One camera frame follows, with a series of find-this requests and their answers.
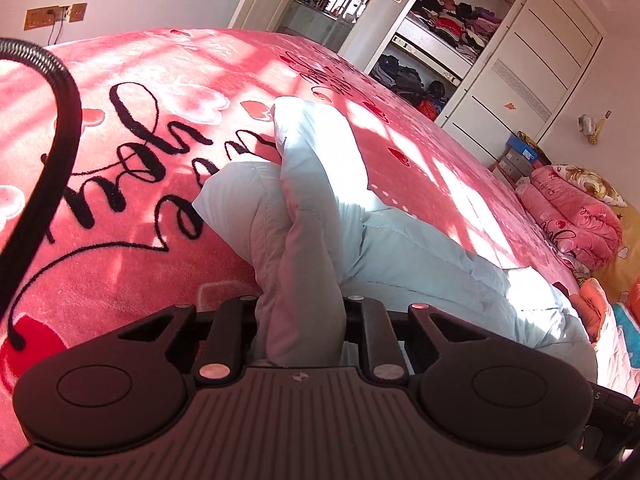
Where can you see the light blue down jacket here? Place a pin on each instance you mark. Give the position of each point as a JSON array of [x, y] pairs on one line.
[[310, 170]]

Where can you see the floral pillow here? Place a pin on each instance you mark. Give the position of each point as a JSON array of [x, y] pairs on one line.
[[595, 182]]

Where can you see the folded pink quilt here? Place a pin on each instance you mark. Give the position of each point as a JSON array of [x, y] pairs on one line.
[[575, 220]]

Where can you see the pile of colourful folded clothes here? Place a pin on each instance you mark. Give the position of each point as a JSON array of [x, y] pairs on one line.
[[450, 20]]

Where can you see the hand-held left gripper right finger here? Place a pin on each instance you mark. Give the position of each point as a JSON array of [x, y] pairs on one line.
[[372, 320]]

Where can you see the white wardrobe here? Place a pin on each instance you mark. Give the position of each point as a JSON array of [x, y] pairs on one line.
[[530, 60]]

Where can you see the gold wall socket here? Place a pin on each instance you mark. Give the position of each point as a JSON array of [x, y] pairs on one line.
[[77, 12], [39, 18]]

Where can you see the pink printed bed blanket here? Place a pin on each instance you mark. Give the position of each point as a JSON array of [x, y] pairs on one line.
[[150, 60]]

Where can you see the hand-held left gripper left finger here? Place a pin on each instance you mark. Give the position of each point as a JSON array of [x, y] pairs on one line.
[[235, 320]]

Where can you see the blue shoe box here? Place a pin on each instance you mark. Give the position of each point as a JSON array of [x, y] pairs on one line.
[[520, 147]]

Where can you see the yellow hanging ornament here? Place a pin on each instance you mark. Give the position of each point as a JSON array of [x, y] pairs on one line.
[[599, 132]]

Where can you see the peach quilted blanket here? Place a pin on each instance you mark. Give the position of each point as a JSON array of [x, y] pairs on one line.
[[615, 360]]

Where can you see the yellow headboard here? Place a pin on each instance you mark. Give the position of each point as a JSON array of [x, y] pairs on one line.
[[625, 260]]

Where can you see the pile of dark folded clothes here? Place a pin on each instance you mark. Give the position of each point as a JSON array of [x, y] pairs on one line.
[[405, 77]]

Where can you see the orange balloon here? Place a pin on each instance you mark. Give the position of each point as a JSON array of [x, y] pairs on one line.
[[636, 295]]

